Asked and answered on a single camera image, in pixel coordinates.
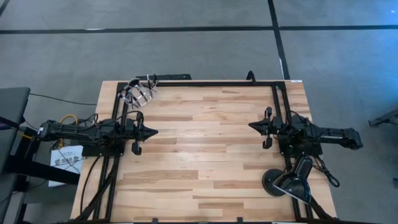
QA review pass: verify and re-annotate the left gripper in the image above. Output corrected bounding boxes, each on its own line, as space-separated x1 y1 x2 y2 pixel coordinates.
124 111 159 156

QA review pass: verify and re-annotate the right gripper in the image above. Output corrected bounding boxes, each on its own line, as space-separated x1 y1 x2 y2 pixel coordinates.
248 106 286 149

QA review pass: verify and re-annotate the clear plastic container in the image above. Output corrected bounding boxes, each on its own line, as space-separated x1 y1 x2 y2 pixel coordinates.
119 75 159 107

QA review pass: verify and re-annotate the black power strip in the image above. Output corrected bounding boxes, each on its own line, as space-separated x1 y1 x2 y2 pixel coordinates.
135 73 193 82

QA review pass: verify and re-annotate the black desk lamp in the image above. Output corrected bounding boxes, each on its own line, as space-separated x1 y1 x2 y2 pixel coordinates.
261 154 314 205

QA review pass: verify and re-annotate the white printed paper sheet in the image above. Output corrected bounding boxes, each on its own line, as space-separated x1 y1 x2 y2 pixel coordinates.
49 144 85 189

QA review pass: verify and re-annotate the black metal stand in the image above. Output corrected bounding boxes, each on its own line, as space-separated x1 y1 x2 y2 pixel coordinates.
5 123 81 194

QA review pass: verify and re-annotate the grey stand leg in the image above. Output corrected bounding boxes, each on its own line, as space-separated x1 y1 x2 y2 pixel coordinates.
368 108 398 128

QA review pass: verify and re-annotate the grey padded chair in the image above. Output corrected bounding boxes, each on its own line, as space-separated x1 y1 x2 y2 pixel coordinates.
0 86 32 224

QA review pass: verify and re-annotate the black left wrist camera cable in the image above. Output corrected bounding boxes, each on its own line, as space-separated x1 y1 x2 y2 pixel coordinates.
105 110 144 125

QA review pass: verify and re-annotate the black aluminium table frame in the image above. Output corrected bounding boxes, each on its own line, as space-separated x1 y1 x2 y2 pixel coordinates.
70 79 340 224

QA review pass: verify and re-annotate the black lamp cable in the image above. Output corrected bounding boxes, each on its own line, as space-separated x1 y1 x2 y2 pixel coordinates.
312 152 341 189

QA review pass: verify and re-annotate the yellow cable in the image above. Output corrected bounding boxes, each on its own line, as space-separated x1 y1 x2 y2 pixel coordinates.
57 113 78 147

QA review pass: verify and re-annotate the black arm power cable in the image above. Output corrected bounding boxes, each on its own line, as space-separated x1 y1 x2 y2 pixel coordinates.
79 155 105 218

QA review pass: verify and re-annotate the black floor cable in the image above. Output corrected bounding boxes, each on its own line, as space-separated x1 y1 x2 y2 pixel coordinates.
29 92 98 108

